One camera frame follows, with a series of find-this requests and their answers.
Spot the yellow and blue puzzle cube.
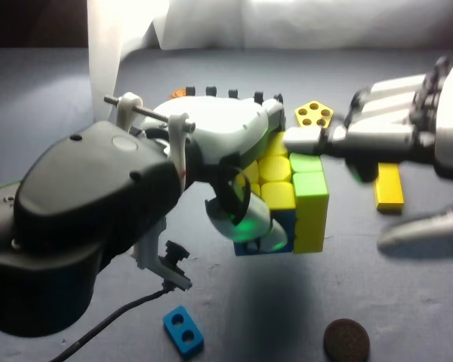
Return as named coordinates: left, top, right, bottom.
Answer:
left=233, top=130, right=330, bottom=257

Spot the yellow pentagon block with holes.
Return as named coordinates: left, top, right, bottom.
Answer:
left=294, top=100, right=335, bottom=129

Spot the blue two-hole block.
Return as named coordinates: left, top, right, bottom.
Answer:
left=162, top=305, right=205, bottom=357

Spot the brown round cookie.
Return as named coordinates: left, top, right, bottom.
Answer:
left=322, top=318, right=371, bottom=359

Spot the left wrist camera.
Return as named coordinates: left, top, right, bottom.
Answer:
left=162, top=241, right=193, bottom=292

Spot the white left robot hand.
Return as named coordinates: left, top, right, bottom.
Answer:
left=150, top=85, right=288, bottom=253

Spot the white backdrop sheet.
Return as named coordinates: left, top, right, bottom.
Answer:
left=86, top=0, right=453, bottom=125

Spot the black left camera cable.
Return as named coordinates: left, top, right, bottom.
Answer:
left=51, top=288, right=171, bottom=362

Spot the yellow rectangular block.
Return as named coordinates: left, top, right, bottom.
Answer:
left=375, top=162, right=405, bottom=215

